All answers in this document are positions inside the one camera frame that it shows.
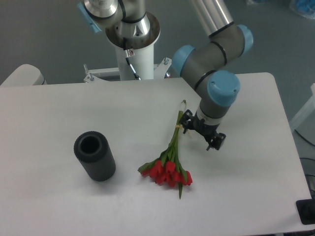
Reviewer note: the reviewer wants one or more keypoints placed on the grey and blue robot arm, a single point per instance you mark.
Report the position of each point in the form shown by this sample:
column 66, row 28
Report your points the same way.
column 201, row 68

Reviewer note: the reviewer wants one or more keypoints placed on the black ribbed cylindrical vase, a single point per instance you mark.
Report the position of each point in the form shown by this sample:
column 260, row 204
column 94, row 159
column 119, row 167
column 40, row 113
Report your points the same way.
column 93, row 152

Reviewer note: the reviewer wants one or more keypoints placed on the white metal base frame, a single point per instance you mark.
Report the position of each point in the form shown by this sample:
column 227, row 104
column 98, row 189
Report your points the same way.
column 160, row 71

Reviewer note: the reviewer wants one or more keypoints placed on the blue plastic bag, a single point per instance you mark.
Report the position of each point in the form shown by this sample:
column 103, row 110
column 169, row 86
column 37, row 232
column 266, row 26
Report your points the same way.
column 305, row 8

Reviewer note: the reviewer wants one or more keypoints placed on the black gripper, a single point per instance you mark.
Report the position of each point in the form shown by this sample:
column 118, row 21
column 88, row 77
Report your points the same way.
column 205, row 126

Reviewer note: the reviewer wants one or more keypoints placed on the black device at table edge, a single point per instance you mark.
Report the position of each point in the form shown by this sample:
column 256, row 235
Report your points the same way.
column 306, row 211

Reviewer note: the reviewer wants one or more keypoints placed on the white rounded chair back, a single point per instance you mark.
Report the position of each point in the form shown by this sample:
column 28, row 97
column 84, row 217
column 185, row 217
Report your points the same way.
column 24, row 75

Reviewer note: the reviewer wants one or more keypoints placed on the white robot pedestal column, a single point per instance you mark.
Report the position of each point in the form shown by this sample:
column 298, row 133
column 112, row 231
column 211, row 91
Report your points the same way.
column 134, row 43

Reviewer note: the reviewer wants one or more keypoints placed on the red tulip bouquet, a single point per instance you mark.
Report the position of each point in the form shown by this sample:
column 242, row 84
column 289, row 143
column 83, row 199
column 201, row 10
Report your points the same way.
column 167, row 168

